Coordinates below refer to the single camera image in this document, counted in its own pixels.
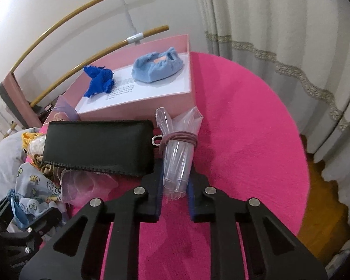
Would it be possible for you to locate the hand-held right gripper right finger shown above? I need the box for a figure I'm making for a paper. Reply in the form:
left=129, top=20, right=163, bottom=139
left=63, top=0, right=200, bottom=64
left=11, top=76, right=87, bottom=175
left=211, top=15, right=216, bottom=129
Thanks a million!
left=187, top=166, right=329, bottom=280

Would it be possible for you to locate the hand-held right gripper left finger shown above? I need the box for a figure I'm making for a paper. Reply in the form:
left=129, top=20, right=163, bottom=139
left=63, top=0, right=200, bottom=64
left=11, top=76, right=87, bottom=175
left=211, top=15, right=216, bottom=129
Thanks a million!
left=19, top=163, right=167, bottom=280

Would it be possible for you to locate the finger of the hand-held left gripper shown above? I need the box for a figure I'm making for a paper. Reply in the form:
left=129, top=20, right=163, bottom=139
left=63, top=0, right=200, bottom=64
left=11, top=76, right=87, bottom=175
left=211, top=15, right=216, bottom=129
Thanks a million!
left=0, top=198, right=13, bottom=221
left=26, top=208, right=62, bottom=240

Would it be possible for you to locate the clear plastic bag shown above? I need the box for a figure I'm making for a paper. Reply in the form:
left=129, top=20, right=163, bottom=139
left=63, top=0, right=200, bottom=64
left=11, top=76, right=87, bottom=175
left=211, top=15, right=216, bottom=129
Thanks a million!
left=154, top=106, right=205, bottom=202

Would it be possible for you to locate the printed light blue baby cloth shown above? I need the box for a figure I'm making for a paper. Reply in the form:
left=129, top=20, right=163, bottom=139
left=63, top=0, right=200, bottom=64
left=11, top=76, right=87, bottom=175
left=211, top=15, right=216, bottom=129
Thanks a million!
left=8, top=163, right=68, bottom=228

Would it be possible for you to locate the mauve hair tie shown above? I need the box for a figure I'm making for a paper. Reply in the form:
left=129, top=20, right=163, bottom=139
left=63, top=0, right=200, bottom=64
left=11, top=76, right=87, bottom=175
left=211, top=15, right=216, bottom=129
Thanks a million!
left=159, top=131, right=199, bottom=158

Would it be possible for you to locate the black leather pouch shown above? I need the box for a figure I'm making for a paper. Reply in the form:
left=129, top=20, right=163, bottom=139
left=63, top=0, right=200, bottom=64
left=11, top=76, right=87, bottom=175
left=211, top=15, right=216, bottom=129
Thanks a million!
left=42, top=119, right=156, bottom=178

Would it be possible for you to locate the yellow yarn bundle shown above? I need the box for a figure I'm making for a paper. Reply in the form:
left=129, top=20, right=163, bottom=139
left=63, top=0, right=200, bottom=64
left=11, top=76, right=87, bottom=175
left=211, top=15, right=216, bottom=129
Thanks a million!
left=21, top=132, right=46, bottom=153

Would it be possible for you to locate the pink cardboard box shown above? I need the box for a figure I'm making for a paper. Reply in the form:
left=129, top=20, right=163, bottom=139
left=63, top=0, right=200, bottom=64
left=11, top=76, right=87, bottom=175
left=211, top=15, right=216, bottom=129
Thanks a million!
left=43, top=34, right=197, bottom=123

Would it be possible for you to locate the white duvet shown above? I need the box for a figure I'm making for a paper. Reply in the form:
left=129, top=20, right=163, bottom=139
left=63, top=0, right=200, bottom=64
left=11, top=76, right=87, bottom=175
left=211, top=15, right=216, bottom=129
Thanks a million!
left=0, top=126, right=42, bottom=208

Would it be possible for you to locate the pink organza bag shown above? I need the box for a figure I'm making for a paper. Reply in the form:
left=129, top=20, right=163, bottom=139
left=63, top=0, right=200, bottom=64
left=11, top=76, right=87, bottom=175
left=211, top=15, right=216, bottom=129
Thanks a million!
left=59, top=169, right=119, bottom=204

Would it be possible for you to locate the pink round tablecloth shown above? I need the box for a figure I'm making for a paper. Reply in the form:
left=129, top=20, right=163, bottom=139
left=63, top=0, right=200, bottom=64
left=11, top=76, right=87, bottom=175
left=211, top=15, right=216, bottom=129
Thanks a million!
left=23, top=52, right=311, bottom=280

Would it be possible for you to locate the white printed paper sheet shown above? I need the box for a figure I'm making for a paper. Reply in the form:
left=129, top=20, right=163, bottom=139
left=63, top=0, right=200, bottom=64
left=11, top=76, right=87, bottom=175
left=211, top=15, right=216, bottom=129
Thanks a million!
left=75, top=51, right=192, bottom=114

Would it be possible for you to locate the light blue elastic cloth cap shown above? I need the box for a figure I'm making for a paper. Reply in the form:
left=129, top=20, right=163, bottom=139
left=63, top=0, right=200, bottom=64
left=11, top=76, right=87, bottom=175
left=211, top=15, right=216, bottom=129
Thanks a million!
left=132, top=47, right=184, bottom=84

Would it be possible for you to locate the royal blue cloth scrunchie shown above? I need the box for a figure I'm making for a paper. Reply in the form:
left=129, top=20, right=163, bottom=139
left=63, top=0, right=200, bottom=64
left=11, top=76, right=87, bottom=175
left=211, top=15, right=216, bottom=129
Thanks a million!
left=83, top=65, right=115, bottom=99

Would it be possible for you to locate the cream curtain with lace trim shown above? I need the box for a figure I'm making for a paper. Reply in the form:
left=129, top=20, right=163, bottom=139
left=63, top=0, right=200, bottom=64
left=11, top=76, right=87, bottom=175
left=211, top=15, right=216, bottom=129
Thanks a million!
left=191, top=0, right=350, bottom=228

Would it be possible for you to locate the short wooden barre rail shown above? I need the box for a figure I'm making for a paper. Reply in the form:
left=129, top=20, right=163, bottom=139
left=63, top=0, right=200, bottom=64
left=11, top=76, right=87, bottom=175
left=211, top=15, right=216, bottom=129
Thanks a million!
left=29, top=26, right=170, bottom=108

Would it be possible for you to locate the white barre post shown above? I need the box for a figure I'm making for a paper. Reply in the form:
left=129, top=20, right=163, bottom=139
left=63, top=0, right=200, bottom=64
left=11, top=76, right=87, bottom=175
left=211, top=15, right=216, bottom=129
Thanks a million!
left=110, top=0, right=144, bottom=45

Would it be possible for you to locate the long wooden barre rail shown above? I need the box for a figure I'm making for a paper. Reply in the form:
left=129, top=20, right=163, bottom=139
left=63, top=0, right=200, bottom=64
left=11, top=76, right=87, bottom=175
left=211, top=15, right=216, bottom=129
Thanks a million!
left=10, top=0, right=154, bottom=74

